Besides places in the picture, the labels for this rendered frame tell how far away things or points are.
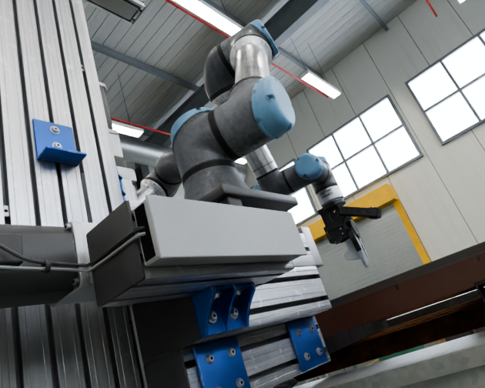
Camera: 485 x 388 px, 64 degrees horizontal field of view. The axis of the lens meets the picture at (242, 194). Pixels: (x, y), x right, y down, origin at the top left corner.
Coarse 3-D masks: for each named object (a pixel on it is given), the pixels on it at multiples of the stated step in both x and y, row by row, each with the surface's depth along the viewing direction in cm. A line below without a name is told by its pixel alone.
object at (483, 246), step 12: (468, 252) 89; (480, 252) 88; (432, 264) 92; (444, 264) 91; (396, 276) 96; (408, 276) 95; (372, 288) 98; (384, 288) 97; (336, 300) 102; (348, 300) 101
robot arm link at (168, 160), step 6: (162, 156) 138; (168, 156) 137; (174, 156) 136; (156, 162) 140; (162, 162) 136; (168, 162) 135; (174, 162) 135; (156, 168) 139; (162, 168) 136; (168, 168) 135; (174, 168) 135; (162, 174) 137; (168, 174) 136; (174, 174) 135; (168, 180) 138; (174, 180) 138; (180, 180) 137
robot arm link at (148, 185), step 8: (152, 176) 141; (144, 184) 141; (152, 184) 139; (160, 184) 140; (168, 184) 140; (176, 184) 142; (136, 192) 138; (144, 192) 137; (152, 192) 138; (160, 192) 140; (168, 192) 142
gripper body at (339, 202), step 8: (336, 200) 117; (344, 200) 118; (328, 208) 118; (336, 208) 118; (328, 216) 118; (336, 216) 118; (344, 216) 117; (328, 224) 118; (336, 224) 115; (344, 224) 114; (352, 224) 114; (328, 232) 117; (336, 232) 115; (344, 232) 114; (336, 240) 114; (344, 240) 118
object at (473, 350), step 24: (480, 336) 74; (384, 360) 89; (408, 360) 75; (432, 360) 68; (456, 360) 66; (480, 360) 64; (312, 384) 91; (336, 384) 76; (360, 384) 73; (384, 384) 71; (408, 384) 69
